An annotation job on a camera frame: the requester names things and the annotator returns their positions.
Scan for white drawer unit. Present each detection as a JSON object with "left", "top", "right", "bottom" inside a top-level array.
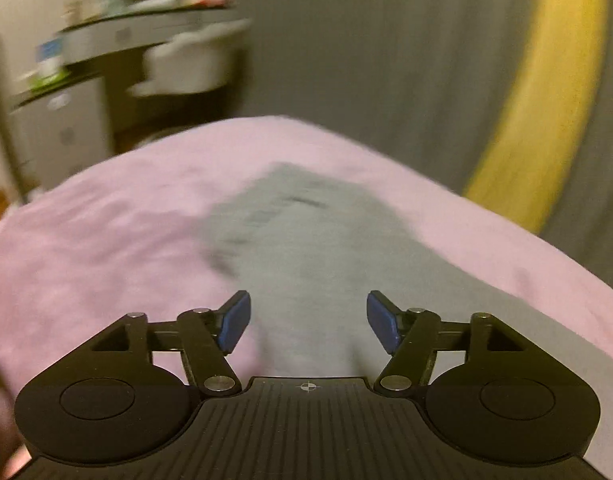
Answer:
[{"left": 9, "top": 72, "right": 114, "bottom": 196}]

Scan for yellow curtain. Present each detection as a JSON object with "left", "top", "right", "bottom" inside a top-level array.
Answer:
[{"left": 463, "top": 0, "right": 609, "bottom": 235}]

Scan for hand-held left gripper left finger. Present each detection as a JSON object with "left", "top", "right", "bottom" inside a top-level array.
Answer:
[{"left": 89, "top": 290, "right": 252, "bottom": 398}]

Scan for pink blanket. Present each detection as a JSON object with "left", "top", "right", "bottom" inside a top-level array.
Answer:
[{"left": 0, "top": 115, "right": 613, "bottom": 461}]

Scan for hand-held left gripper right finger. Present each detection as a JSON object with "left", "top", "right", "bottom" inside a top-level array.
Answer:
[{"left": 366, "top": 290, "right": 528, "bottom": 400}]

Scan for white chair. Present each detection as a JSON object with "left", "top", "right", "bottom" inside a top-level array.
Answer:
[{"left": 130, "top": 29, "right": 240, "bottom": 99}]

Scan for grey pants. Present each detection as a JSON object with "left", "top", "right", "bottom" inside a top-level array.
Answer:
[{"left": 202, "top": 161, "right": 613, "bottom": 378}]

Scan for grey curtain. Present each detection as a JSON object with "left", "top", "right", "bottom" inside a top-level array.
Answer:
[
  {"left": 539, "top": 0, "right": 613, "bottom": 281},
  {"left": 226, "top": 0, "right": 562, "bottom": 201}
]

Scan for blue and white box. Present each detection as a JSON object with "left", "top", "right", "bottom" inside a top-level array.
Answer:
[{"left": 35, "top": 37, "right": 66, "bottom": 77}]

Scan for white desk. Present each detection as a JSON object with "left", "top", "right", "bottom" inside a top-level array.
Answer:
[{"left": 56, "top": 2, "right": 253, "bottom": 68}]

